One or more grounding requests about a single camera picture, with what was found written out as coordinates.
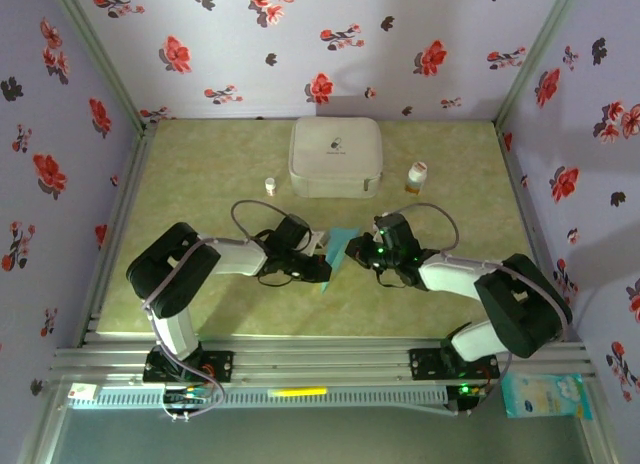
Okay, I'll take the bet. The teal cloth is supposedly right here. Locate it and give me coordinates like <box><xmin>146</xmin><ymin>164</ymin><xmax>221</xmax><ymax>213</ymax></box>
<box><xmin>319</xmin><ymin>226</ymin><xmax>363</xmax><ymax>296</ymax></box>

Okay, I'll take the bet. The black controller board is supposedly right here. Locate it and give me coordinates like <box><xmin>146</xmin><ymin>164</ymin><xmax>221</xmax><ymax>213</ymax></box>
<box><xmin>160</xmin><ymin>383</ymin><xmax>214</xmax><ymax>423</ymax></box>
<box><xmin>446</xmin><ymin>381</ymin><xmax>490</xmax><ymax>418</ymax></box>

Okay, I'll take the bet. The blue wet wipes packet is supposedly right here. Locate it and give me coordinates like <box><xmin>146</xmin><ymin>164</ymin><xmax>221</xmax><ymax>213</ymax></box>
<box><xmin>501</xmin><ymin>372</ymin><xmax>594</xmax><ymax>421</ymax></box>

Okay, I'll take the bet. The thin black wire loop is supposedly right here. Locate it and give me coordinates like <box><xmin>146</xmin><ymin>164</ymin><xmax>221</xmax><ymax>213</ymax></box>
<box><xmin>377</xmin><ymin>271</ymin><xmax>410</xmax><ymax>290</ymax></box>
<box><xmin>256</xmin><ymin>271</ymin><xmax>297</xmax><ymax>289</ymax></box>

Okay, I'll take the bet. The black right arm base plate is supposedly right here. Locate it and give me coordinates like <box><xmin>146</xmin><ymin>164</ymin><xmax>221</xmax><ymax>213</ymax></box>
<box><xmin>408</xmin><ymin>347</ymin><xmax>501</xmax><ymax>381</ymax></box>

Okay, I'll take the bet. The white zippered pouch case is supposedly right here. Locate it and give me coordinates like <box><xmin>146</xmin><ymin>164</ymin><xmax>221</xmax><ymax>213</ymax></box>
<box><xmin>288</xmin><ymin>116</ymin><xmax>385</xmax><ymax>200</ymax></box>

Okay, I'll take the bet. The aluminium side rail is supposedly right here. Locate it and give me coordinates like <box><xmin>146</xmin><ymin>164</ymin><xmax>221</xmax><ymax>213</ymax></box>
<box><xmin>74</xmin><ymin>121</ymin><xmax>157</xmax><ymax>348</ymax></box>
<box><xmin>494</xmin><ymin>121</ymin><xmax>576</xmax><ymax>343</ymax></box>

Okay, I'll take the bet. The small white label box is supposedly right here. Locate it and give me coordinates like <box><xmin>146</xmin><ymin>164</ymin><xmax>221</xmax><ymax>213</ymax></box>
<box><xmin>68</xmin><ymin>382</ymin><xmax>100</xmax><ymax>404</ymax></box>

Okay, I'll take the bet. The long aluminium frame rail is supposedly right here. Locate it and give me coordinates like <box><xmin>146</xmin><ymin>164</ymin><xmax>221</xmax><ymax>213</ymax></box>
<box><xmin>49</xmin><ymin>336</ymin><xmax>599</xmax><ymax>385</ymax></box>

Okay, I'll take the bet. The aluminium corner post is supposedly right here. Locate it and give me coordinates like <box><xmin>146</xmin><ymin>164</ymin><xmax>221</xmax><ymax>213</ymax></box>
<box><xmin>46</xmin><ymin>0</ymin><xmax>154</xmax><ymax>133</ymax></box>
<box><xmin>493</xmin><ymin>0</ymin><xmax>585</xmax><ymax>130</ymax></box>

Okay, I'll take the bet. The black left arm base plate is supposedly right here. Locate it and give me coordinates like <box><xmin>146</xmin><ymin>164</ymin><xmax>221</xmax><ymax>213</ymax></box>
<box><xmin>143</xmin><ymin>350</ymin><xmax>235</xmax><ymax>384</ymax></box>

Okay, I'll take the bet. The yellow pen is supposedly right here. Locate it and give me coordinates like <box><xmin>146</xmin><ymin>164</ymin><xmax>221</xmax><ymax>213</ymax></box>
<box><xmin>268</xmin><ymin>386</ymin><xmax>329</xmax><ymax>398</ymax></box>

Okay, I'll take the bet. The amber bottle with white cap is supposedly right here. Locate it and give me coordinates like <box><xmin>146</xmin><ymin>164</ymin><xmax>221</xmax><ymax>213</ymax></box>
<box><xmin>404</xmin><ymin>161</ymin><xmax>429</xmax><ymax>195</ymax></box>

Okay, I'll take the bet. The aluminium frame leg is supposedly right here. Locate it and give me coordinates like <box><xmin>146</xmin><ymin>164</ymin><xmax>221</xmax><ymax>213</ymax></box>
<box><xmin>579</xmin><ymin>378</ymin><xmax>621</xmax><ymax>464</ymax></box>
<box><xmin>17</xmin><ymin>378</ymin><xmax>71</xmax><ymax>464</ymax></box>

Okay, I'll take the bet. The grey right arm cable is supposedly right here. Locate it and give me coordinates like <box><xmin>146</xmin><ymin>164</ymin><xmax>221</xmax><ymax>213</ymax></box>
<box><xmin>399</xmin><ymin>202</ymin><xmax>575</xmax><ymax>416</ymax></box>

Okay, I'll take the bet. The grey slotted cable duct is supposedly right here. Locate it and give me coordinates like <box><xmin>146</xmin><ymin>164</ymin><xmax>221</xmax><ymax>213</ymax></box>
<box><xmin>67</xmin><ymin>386</ymin><xmax>449</xmax><ymax>410</ymax></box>

